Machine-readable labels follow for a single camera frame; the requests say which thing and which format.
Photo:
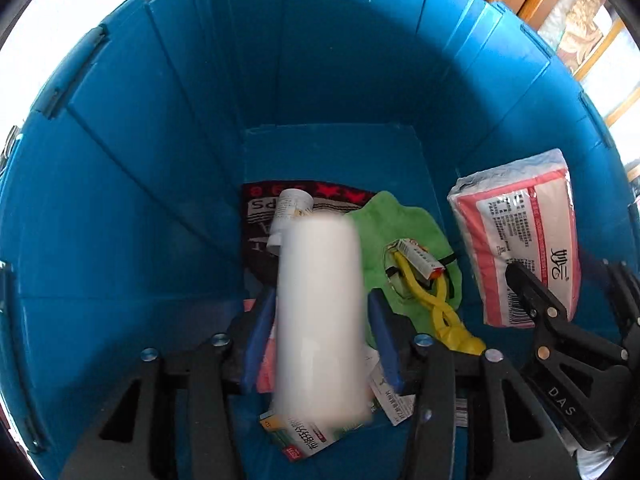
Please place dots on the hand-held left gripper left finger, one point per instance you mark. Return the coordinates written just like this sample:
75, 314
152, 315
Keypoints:
257, 345

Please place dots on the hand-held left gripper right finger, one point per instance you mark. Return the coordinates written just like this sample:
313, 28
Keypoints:
387, 345

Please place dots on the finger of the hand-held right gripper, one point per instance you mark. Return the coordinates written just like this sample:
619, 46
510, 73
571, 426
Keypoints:
622, 300
535, 295

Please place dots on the pink tissue pack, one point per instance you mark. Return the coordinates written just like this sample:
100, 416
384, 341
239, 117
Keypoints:
520, 220
267, 365

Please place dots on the yellow rubber toy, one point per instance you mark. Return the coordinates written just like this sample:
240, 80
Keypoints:
440, 317

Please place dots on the tall white medicine box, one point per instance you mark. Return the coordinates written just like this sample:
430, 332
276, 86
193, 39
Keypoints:
395, 405

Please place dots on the white paper roll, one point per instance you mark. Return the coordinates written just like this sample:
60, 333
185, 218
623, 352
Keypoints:
320, 310

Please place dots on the orange white medicine box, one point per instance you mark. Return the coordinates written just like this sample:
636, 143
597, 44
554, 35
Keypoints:
417, 260

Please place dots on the maroon fabric pouch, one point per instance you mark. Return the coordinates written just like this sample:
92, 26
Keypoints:
260, 240

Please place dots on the green cloth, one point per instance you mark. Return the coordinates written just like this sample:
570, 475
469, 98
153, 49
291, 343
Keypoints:
380, 225

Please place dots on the white pill bottle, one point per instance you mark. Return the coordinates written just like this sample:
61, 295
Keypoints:
290, 205

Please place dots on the blue plastic crate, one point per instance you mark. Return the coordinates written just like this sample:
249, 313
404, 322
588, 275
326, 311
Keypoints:
325, 60

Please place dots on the wooden glass door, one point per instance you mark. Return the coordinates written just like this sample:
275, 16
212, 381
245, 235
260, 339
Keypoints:
617, 85

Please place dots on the patterned fabric roll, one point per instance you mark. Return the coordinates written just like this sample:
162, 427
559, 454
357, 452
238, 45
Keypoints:
575, 20

